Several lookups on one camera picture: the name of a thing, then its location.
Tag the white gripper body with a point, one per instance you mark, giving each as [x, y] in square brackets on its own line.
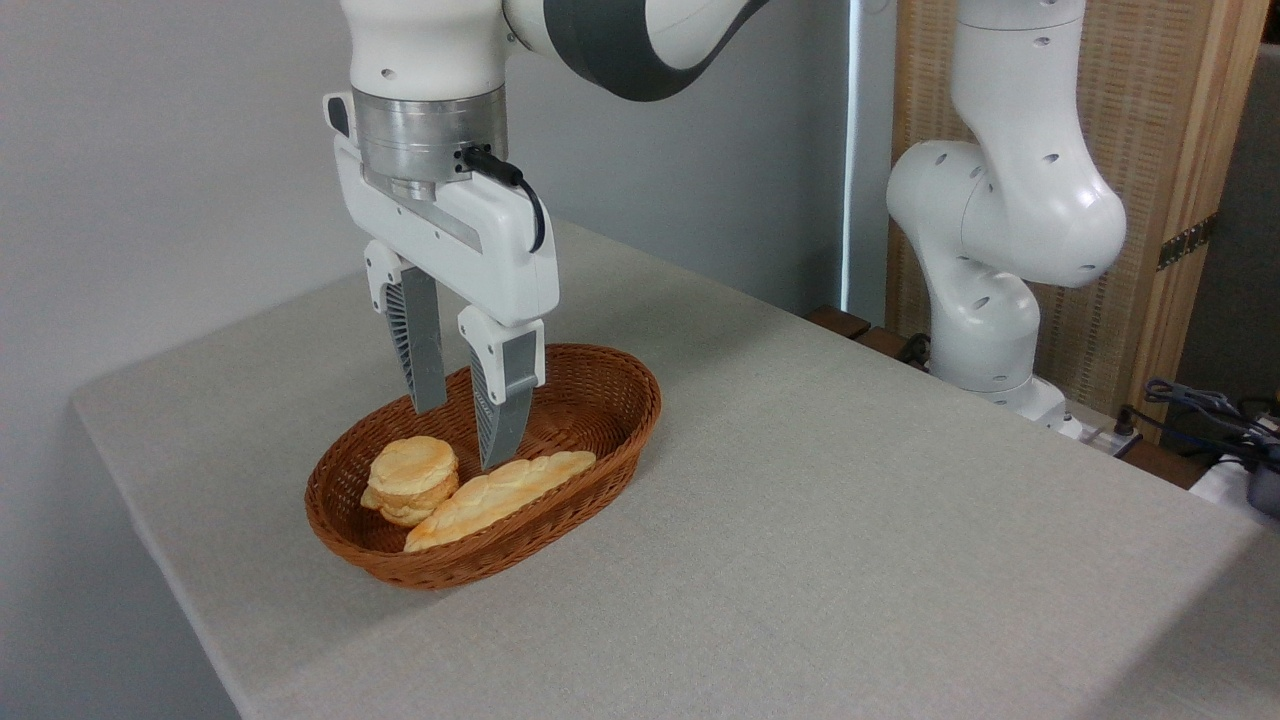
[440, 240]

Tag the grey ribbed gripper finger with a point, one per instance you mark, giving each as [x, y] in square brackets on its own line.
[505, 400]
[420, 340]

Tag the round bread roll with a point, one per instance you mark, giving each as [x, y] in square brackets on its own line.
[410, 465]

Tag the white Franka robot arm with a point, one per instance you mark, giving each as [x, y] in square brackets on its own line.
[1000, 200]

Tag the long braided bread loaf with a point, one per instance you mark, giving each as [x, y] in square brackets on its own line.
[480, 505]

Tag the brown wicker oval basket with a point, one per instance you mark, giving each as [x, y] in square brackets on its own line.
[590, 400]

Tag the brown wooden base board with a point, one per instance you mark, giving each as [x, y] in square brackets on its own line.
[840, 322]

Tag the grey tablecloth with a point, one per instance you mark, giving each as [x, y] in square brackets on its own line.
[850, 550]

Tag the white vertical edge strip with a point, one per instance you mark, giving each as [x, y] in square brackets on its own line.
[851, 150]

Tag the wooden woven folding screen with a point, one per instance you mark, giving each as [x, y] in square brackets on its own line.
[1150, 150]

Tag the black metal screen hinge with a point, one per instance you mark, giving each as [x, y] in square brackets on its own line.
[1187, 242]

